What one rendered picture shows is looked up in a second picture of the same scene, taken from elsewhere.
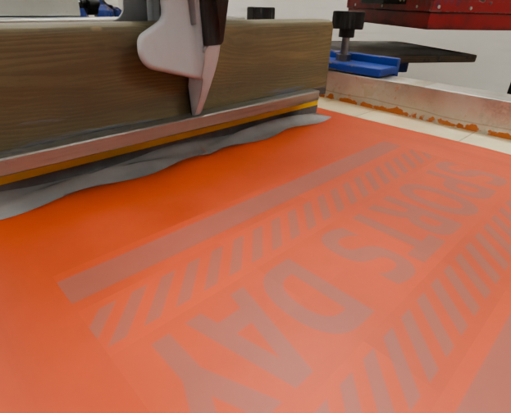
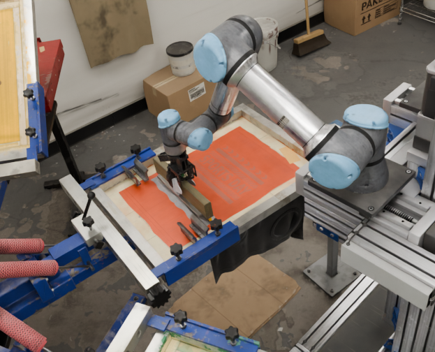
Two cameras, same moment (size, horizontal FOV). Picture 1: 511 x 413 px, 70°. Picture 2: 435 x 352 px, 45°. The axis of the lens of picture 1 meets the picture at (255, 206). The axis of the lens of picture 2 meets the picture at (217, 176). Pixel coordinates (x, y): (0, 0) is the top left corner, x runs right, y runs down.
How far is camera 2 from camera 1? 1.93 m
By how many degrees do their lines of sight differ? 60
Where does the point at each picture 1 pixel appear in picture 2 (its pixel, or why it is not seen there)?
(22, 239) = (219, 210)
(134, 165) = not seen: hidden behind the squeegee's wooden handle
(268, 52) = not seen: hidden behind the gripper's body
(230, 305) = (235, 189)
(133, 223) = (216, 200)
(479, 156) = (197, 154)
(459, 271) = (232, 170)
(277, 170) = (199, 184)
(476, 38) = not seen: outside the picture
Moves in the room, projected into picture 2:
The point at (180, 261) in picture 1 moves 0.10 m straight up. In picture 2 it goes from (227, 194) to (223, 174)
